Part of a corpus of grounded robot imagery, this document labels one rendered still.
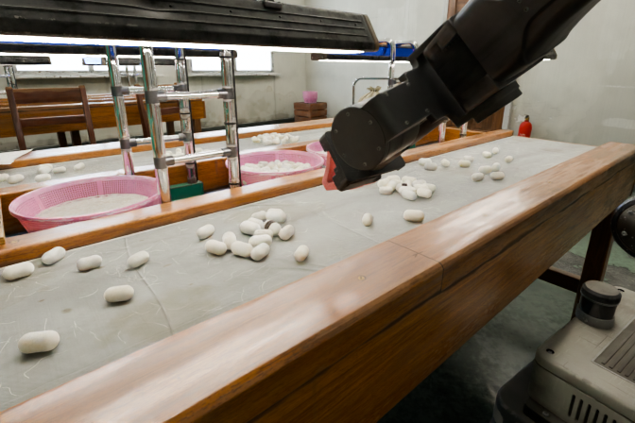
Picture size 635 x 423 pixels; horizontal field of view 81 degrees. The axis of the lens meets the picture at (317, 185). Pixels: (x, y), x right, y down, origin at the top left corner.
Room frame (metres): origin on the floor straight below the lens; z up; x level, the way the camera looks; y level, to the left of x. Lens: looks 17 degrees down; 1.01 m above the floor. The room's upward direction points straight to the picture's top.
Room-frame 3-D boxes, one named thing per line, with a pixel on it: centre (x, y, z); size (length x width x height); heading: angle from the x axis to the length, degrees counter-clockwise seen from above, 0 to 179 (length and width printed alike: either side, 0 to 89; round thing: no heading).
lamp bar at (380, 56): (1.66, -0.23, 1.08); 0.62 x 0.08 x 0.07; 131
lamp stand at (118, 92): (0.97, 0.45, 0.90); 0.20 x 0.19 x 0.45; 131
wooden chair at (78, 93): (2.27, 1.58, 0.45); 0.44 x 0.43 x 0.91; 130
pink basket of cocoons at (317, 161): (0.99, 0.12, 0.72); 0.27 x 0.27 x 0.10
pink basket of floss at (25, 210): (0.71, 0.45, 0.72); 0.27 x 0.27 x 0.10
